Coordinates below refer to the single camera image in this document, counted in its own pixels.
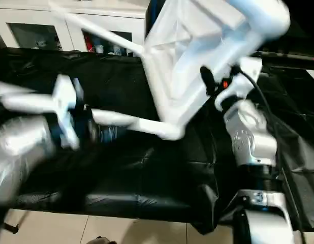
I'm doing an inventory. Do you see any white plastic table top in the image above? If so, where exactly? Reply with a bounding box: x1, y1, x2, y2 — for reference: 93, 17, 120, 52
143, 0, 252, 140

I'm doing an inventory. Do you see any white plastic table leg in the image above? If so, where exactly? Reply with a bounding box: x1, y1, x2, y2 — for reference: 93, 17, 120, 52
47, 0, 147, 58
0, 82, 185, 141
215, 0, 292, 72

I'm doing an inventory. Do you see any black plastic mat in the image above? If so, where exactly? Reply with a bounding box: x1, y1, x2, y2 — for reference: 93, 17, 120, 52
0, 47, 314, 236

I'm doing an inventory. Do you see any long dark metal rod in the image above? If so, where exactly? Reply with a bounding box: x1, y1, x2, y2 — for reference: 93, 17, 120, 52
256, 50, 314, 64

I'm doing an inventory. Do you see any red bottle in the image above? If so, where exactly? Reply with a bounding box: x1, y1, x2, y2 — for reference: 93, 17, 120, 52
84, 33, 94, 52

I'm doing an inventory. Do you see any grey robot body part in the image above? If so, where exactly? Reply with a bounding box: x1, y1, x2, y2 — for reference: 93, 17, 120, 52
87, 235, 117, 244

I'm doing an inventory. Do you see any white cabinet with glass doors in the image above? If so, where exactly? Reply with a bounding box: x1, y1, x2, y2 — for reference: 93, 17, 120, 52
0, 0, 150, 58

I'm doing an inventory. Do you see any black stand leg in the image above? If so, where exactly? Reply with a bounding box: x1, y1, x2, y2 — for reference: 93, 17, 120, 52
2, 221, 20, 234

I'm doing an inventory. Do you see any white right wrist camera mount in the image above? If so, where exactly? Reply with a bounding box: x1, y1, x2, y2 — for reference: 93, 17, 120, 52
214, 57, 264, 112

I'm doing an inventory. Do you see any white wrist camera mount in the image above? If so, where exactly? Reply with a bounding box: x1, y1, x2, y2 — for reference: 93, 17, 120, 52
214, 57, 264, 112
51, 75, 83, 151

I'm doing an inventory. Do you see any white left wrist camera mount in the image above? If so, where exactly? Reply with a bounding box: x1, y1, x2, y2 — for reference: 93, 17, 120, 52
51, 75, 83, 151

